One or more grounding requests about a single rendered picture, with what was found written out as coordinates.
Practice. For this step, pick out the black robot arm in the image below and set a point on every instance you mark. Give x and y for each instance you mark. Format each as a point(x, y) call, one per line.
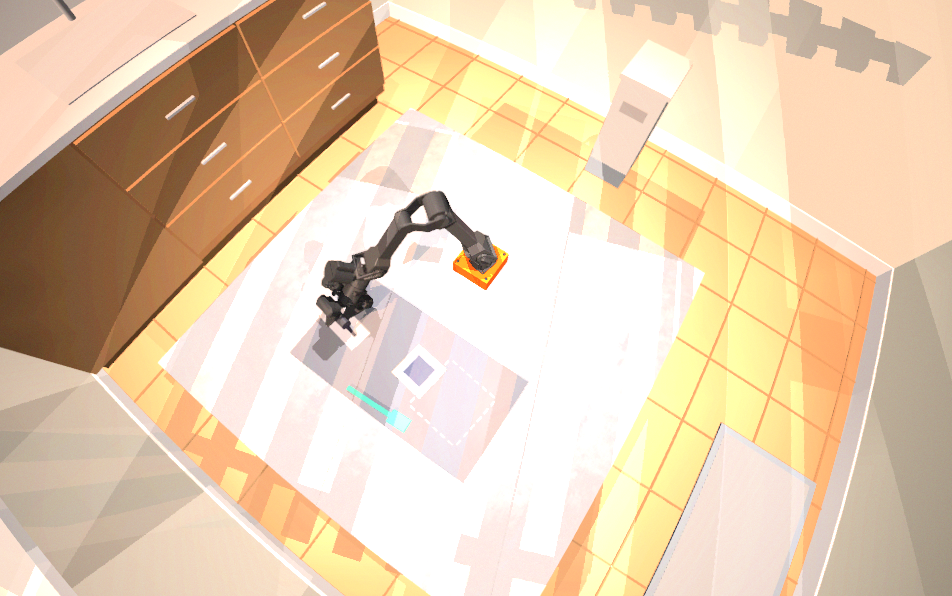
point(476, 245)

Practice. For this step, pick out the turquoise t-shaped piece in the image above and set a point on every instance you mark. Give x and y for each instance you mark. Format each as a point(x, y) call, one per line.
point(395, 418)

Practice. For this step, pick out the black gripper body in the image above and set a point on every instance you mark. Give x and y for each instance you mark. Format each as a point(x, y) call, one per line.
point(349, 296)

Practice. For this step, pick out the white square tile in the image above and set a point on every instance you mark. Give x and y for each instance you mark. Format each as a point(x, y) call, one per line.
point(418, 371)

